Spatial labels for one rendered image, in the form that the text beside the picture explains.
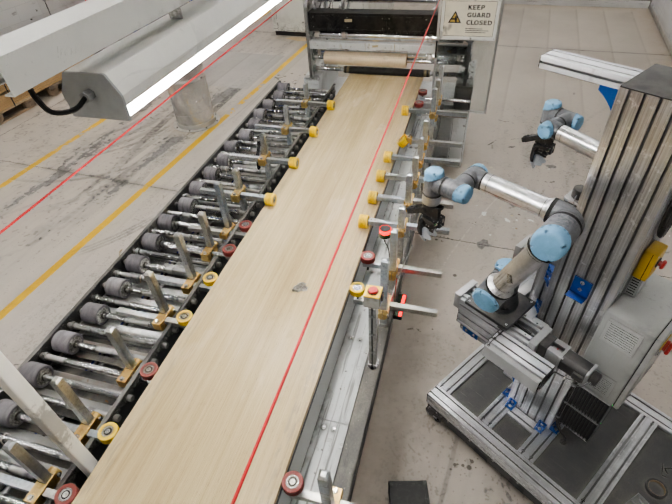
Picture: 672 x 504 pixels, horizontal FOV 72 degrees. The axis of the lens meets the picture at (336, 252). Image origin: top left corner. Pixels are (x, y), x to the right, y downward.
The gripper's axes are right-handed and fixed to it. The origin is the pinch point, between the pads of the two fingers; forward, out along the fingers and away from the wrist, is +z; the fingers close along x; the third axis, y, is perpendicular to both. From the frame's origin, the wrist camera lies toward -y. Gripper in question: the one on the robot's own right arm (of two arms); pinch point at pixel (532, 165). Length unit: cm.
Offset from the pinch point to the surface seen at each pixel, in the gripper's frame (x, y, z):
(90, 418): -230, -51, 44
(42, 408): -237, -32, 4
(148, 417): -212, -33, 42
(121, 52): -184, 8, -106
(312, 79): 66, -275, 47
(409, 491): -128, 40, 120
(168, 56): -176, 9, -104
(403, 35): 119, -204, 4
